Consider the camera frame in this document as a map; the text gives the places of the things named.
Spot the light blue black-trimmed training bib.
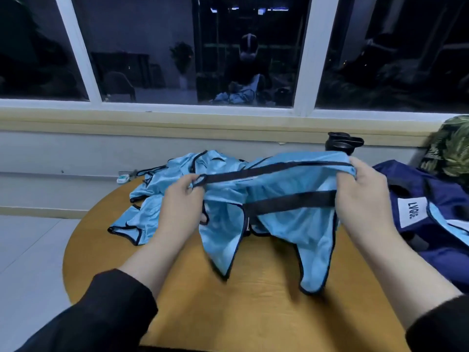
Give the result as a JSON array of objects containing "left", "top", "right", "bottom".
[{"left": 192, "top": 150, "right": 358, "bottom": 296}]

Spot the person's left hand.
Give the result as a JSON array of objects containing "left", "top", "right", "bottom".
[{"left": 155, "top": 174, "right": 208, "bottom": 252}]

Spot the crumpled light blue training bib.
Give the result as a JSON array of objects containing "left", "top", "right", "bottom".
[{"left": 108, "top": 150, "right": 250, "bottom": 247}]

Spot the person's left forearm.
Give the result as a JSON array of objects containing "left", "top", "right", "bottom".
[{"left": 15, "top": 234, "right": 184, "bottom": 352}]

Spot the green camouflage cloth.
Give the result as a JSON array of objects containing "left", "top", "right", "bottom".
[{"left": 419, "top": 115, "right": 469, "bottom": 188}]

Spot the beige window sill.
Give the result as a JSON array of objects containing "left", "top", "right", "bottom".
[{"left": 0, "top": 108, "right": 445, "bottom": 148}]

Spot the white window frame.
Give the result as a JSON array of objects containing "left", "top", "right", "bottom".
[{"left": 0, "top": 0, "right": 469, "bottom": 123}]

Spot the person's right hand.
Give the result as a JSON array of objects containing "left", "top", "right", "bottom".
[{"left": 335, "top": 157, "right": 399, "bottom": 242}]

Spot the navy bag with white label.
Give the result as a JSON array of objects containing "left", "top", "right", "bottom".
[{"left": 372, "top": 160, "right": 469, "bottom": 294}]

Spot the person's right forearm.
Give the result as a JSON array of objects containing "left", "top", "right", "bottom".
[{"left": 351, "top": 230, "right": 469, "bottom": 352}]

